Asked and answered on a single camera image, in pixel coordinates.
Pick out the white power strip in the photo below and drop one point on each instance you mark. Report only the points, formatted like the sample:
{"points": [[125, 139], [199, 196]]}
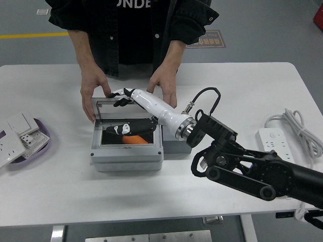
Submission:
{"points": [[272, 141]]}

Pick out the person's left forearm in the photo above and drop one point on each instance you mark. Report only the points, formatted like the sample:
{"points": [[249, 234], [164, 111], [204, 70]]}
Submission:
{"points": [[172, 56]]}

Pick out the red object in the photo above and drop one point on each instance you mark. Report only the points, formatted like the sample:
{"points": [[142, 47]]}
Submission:
{"points": [[319, 17]]}

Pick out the orange cylinder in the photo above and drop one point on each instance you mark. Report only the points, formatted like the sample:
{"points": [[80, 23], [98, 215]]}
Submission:
{"points": [[136, 140]]}

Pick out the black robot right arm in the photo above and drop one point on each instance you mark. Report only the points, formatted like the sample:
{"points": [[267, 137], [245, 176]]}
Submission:
{"points": [[277, 171]]}

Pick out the metal bracket under table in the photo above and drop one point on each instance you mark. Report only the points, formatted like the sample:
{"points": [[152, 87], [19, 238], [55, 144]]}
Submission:
{"points": [[212, 219]]}

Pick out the yellow floor tape line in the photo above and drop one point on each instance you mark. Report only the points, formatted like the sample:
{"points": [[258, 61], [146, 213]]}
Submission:
{"points": [[32, 35]]}

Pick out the person's left hand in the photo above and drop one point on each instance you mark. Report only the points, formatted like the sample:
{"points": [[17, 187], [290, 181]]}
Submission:
{"points": [[164, 80]]}

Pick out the person's right forearm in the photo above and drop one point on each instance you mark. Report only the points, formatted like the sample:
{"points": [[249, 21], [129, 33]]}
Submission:
{"points": [[84, 53]]}

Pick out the small silver floor plate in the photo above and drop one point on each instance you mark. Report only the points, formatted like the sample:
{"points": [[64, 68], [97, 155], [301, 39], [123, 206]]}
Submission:
{"points": [[42, 12]]}

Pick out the grey enclosure box clear lid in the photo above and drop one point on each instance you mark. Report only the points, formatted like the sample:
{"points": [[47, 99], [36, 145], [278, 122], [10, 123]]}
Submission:
{"points": [[126, 161]]}

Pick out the purple tray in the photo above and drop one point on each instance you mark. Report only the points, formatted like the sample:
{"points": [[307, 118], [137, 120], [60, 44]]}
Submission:
{"points": [[43, 151]]}

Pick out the person's torso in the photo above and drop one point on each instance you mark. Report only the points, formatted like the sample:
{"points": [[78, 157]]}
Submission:
{"points": [[136, 30]]}

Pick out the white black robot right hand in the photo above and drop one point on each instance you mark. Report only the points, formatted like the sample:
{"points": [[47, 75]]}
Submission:
{"points": [[156, 106]]}

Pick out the white wall switch plate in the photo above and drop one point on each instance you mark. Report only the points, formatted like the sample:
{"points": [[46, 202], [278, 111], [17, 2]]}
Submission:
{"points": [[21, 123]]}

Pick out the white table leg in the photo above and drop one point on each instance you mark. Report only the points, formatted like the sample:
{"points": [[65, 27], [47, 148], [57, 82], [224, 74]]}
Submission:
{"points": [[57, 234], [248, 229]]}

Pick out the brown floor sign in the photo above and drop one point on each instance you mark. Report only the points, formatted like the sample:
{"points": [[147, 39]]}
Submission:
{"points": [[217, 41]]}

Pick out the white breaker module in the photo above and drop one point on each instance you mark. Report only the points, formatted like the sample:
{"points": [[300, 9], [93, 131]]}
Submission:
{"points": [[31, 140]]}

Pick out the white wall socket plate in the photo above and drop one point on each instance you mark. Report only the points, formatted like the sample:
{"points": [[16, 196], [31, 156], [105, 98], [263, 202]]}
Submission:
{"points": [[10, 148]]}

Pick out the person's right hand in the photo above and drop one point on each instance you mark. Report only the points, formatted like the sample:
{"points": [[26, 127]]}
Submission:
{"points": [[90, 85]]}

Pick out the grey metal base plate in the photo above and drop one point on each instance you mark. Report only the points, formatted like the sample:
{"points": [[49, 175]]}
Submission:
{"points": [[149, 237]]}

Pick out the dark grey cube with hole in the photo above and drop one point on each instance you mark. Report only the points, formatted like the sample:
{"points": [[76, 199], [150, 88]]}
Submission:
{"points": [[174, 147]]}

